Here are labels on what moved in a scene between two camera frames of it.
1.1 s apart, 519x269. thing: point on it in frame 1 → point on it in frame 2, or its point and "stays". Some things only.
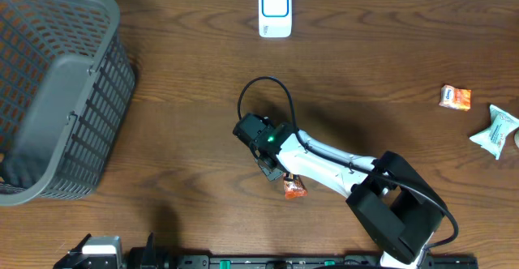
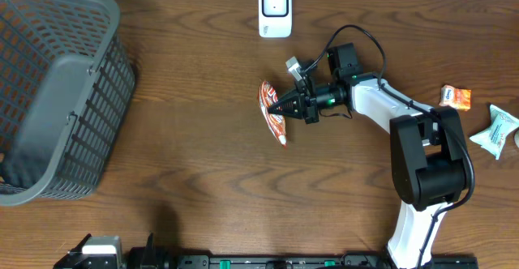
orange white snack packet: [456, 98] stays
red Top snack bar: [295, 189] → [268, 96]
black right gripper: [267, 173] → [299, 107]
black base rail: [318, 262] stays
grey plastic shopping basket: [66, 83] stays
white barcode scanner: [275, 7] stays
